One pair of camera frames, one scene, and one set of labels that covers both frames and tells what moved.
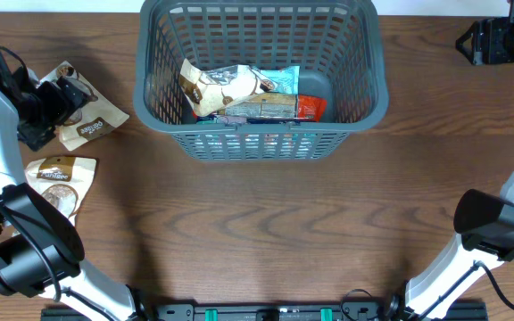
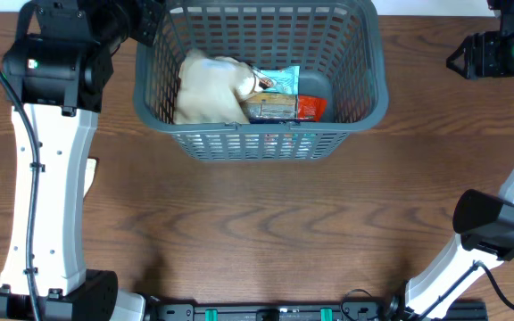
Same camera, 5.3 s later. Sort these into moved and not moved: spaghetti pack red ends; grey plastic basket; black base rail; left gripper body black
Moved: left gripper body black
Not moved: black base rail; grey plastic basket; spaghetti pack red ends
